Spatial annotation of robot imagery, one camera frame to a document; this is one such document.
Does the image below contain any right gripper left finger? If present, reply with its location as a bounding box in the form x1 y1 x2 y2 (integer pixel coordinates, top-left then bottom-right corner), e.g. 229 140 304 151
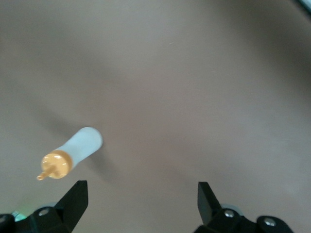
0 180 88 233

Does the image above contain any orange-capped squeeze bottle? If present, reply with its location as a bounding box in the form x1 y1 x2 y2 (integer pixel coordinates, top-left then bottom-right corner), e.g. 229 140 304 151
36 126 104 182

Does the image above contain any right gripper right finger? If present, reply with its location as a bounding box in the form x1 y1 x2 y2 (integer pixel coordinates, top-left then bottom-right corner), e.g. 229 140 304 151
197 182 294 233

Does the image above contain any brown table cover sheet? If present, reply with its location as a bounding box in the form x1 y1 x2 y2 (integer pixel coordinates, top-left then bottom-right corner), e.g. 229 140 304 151
0 0 311 233

